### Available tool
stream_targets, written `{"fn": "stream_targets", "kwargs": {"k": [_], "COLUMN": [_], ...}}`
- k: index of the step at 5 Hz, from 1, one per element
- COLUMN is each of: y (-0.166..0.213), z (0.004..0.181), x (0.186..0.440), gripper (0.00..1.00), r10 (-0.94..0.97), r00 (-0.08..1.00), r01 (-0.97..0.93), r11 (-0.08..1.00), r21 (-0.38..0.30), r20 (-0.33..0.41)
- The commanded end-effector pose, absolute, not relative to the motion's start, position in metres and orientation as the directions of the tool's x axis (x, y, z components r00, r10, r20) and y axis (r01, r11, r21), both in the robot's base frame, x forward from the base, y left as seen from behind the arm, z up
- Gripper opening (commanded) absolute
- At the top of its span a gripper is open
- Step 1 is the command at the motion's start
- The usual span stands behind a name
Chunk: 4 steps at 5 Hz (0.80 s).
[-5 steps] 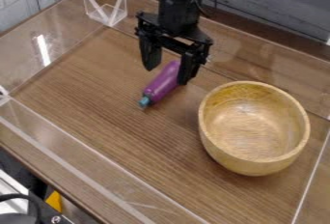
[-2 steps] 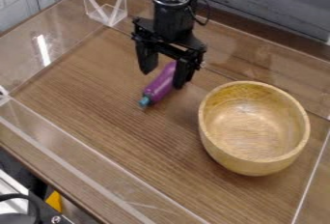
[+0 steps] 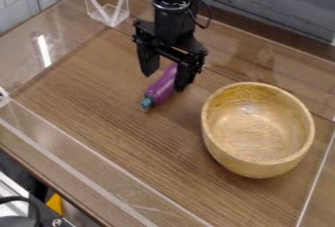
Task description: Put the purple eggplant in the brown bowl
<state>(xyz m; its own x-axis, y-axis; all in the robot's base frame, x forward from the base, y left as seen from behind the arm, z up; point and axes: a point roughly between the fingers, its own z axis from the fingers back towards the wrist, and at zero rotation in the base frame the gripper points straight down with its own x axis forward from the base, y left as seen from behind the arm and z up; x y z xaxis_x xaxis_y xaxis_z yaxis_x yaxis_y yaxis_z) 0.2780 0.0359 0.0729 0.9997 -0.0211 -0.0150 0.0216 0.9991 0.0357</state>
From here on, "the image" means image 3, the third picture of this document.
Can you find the black cable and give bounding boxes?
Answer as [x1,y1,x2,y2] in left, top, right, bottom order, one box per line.
[0,196,46,227]

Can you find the clear acrylic tray wall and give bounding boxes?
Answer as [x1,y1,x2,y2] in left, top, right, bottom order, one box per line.
[0,0,335,227]

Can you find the yellow black device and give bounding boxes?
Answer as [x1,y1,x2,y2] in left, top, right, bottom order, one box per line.
[25,190,88,227]

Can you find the brown wooden bowl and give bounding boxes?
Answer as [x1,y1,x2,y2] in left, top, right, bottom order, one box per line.
[200,82,314,179]

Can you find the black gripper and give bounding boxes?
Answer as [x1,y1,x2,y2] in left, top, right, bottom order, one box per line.
[133,2,208,92]

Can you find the purple toy eggplant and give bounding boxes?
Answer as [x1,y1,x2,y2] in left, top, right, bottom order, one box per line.
[139,64,178,110]

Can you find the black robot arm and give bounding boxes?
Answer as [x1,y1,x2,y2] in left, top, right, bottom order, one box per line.
[133,0,207,91]

